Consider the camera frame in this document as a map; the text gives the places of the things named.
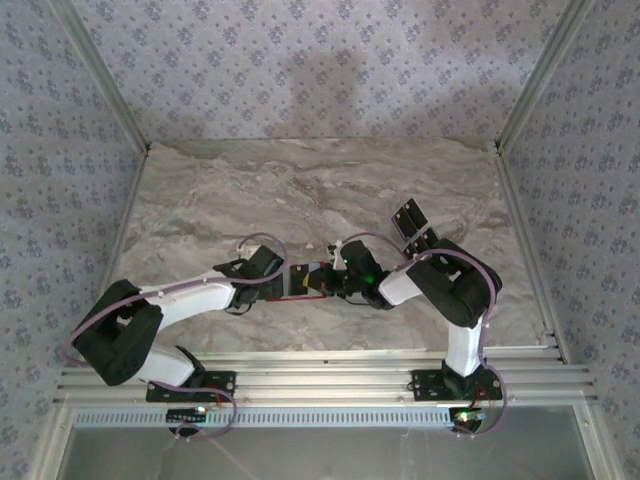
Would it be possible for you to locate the red card holder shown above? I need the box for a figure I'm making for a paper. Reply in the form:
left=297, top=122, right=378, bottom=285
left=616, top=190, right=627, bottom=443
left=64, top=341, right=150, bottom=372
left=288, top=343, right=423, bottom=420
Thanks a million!
left=264, top=259, right=335, bottom=304

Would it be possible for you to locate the black credit card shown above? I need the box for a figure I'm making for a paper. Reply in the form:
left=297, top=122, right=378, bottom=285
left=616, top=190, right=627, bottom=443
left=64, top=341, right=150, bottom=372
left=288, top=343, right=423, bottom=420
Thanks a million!
left=291, top=266, right=312, bottom=297
left=418, top=225, right=443, bottom=254
left=401, top=198, right=433, bottom=236
left=391, top=205, right=420, bottom=242
left=401, top=234, right=426, bottom=260

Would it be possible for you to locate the grey metal panel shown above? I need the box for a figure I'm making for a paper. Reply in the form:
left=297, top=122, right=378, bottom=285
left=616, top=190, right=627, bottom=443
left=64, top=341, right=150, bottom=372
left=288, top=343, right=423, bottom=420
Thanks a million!
left=62, top=405, right=599, bottom=480

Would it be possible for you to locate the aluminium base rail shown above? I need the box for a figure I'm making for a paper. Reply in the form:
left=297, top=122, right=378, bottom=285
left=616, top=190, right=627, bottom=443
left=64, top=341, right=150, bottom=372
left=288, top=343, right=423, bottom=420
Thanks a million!
left=53, top=349, right=600, bottom=405

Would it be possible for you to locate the grey slotted cable duct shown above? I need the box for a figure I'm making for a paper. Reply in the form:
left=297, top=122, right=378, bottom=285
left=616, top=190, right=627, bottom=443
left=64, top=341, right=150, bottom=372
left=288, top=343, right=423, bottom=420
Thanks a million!
left=69, top=405, right=464, bottom=430

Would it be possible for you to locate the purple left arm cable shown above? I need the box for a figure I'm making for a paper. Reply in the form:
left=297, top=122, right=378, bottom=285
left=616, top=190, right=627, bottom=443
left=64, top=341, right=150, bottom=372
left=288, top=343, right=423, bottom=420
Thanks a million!
left=62, top=233, right=290, bottom=445

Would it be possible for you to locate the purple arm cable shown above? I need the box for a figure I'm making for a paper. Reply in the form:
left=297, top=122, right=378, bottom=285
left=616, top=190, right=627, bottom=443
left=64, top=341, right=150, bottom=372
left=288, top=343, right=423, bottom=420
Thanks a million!
left=62, top=233, right=290, bottom=445
left=342, top=232, right=510, bottom=440

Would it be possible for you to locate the aluminium table side rail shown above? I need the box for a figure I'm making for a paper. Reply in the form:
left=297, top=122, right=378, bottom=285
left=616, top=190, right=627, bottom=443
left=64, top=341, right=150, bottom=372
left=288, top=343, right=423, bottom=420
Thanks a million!
left=492, top=141, right=571, bottom=365
left=89, top=147, right=154, bottom=326

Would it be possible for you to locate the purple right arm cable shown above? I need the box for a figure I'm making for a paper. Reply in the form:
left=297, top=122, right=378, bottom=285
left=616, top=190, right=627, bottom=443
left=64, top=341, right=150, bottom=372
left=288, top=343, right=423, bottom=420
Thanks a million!
left=342, top=232, right=510, bottom=440

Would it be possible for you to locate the aluminium frame post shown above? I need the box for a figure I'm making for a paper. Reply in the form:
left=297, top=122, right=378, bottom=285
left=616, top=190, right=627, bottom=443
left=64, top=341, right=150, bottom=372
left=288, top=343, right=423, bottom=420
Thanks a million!
left=493, top=0, right=600, bottom=154

